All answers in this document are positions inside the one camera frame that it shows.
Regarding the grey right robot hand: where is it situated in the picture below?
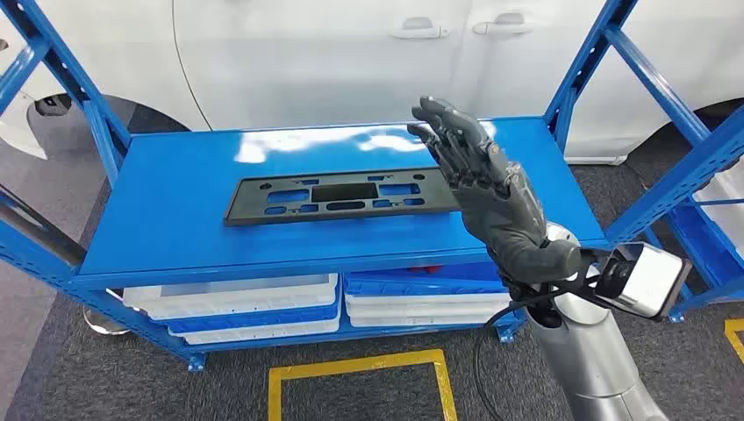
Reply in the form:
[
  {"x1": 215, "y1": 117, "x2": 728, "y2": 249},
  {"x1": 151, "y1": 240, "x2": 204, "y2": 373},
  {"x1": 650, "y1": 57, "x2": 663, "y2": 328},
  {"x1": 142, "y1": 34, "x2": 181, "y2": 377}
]
[{"x1": 406, "y1": 96, "x2": 584, "y2": 286}]

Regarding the black plastic panel part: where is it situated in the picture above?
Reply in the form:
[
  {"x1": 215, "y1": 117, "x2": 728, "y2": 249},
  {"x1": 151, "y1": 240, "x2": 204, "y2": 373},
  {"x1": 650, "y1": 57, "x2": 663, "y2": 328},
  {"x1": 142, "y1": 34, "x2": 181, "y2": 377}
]
[{"x1": 223, "y1": 167, "x2": 463, "y2": 228}]

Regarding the blue metal shelf rack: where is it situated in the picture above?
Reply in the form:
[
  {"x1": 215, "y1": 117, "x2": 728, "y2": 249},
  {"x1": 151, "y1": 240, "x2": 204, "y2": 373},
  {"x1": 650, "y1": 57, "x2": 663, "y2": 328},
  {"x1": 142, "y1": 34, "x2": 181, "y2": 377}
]
[
  {"x1": 645, "y1": 168, "x2": 744, "y2": 324},
  {"x1": 0, "y1": 0, "x2": 744, "y2": 373}
]

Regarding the white car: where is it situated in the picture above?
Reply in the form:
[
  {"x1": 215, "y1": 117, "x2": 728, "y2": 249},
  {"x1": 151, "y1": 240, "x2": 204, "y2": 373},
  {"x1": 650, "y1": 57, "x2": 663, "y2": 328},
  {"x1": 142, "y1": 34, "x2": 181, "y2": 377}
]
[{"x1": 0, "y1": 0, "x2": 744, "y2": 167}]

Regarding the chrome round base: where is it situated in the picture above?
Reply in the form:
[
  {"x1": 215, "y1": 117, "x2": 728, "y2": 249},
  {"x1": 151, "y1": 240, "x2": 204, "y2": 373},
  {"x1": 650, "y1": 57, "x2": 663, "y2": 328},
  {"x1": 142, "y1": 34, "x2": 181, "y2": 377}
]
[{"x1": 82, "y1": 306, "x2": 130, "y2": 337}]

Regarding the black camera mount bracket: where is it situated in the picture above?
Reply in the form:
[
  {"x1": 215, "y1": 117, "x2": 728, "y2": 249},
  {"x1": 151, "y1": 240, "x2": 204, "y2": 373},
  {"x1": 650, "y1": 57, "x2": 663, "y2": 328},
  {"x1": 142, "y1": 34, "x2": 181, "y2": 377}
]
[{"x1": 557, "y1": 249, "x2": 626, "y2": 300}]

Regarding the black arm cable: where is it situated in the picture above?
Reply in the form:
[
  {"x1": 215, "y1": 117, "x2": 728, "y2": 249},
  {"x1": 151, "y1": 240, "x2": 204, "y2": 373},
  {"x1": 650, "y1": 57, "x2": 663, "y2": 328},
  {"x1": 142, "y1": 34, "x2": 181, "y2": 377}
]
[{"x1": 471, "y1": 278, "x2": 605, "y2": 421}]

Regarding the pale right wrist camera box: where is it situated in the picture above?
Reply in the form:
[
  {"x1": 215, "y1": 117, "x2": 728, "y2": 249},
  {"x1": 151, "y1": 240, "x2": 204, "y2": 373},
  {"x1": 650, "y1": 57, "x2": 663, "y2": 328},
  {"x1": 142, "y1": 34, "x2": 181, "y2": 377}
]
[{"x1": 595, "y1": 240, "x2": 693, "y2": 321}]

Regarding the white car door handle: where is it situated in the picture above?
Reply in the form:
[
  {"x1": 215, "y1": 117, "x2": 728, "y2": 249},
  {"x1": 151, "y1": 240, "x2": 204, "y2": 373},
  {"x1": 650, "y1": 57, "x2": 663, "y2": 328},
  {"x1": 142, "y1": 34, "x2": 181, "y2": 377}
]
[
  {"x1": 471, "y1": 12, "x2": 533, "y2": 36},
  {"x1": 390, "y1": 17, "x2": 450, "y2": 40}
]

